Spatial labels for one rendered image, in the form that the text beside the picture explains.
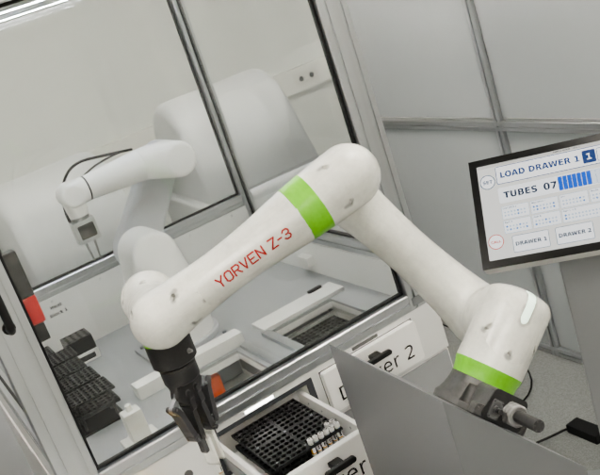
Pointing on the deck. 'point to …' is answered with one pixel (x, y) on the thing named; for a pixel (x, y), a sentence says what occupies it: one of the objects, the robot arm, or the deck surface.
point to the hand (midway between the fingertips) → (211, 447)
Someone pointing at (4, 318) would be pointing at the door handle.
